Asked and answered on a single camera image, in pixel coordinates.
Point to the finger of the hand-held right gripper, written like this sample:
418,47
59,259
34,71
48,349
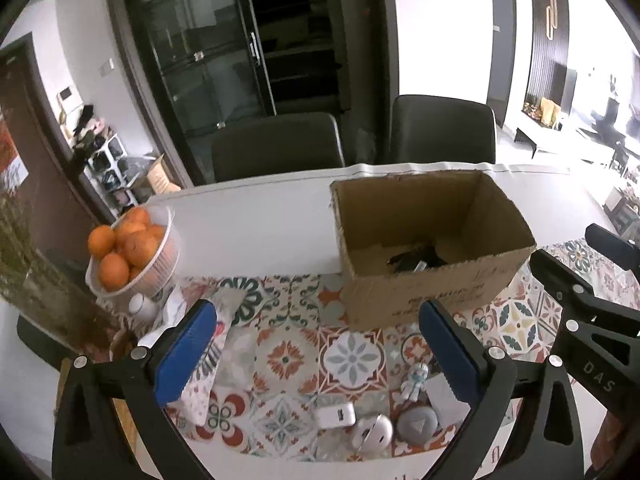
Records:
555,270
612,245

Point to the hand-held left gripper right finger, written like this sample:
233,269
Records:
450,355

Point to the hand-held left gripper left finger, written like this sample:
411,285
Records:
185,355

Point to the brown cardboard box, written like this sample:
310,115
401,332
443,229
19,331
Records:
450,300

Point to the person's right forearm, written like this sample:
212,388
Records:
625,435

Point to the white card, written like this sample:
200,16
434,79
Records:
445,400

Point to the small astronaut figurine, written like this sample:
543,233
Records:
415,384

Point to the white paper sheet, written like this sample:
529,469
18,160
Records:
172,310

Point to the patterned plastic packet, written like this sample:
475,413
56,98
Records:
225,310

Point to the small white jar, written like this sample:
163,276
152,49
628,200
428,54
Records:
136,305

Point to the grey round button device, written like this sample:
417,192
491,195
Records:
417,424

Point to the white ribbed fruit basket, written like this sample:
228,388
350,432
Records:
160,265

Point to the tile patterned table mat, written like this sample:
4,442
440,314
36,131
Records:
350,355

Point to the black gadget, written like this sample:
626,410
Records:
417,260

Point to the silver oval case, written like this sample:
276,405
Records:
372,432

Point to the pile of oranges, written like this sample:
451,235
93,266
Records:
112,270

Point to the white media console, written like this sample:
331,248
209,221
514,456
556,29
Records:
550,135

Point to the white charger plug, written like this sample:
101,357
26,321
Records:
334,416

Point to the yellow bags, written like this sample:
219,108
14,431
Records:
547,110

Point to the dark upholstered chair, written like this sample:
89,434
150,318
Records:
275,145
440,130

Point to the small open cardboard carton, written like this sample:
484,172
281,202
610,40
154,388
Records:
157,175

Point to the dried flower branches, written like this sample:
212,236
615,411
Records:
20,260

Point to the white shoe rack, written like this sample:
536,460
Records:
107,165

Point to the brown wooden door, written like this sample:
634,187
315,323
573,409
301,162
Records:
45,185

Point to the dark interior door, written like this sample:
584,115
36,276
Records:
500,35

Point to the red door poster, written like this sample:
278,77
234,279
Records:
10,155

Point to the black glass door cabinet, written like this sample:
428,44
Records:
200,60

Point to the dark slatted wall panel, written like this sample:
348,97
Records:
550,60

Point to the gold wall ornament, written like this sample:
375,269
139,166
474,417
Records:
550,17

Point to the white wall intercom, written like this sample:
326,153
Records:
67,99

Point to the white light switch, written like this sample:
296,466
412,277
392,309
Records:
106,67

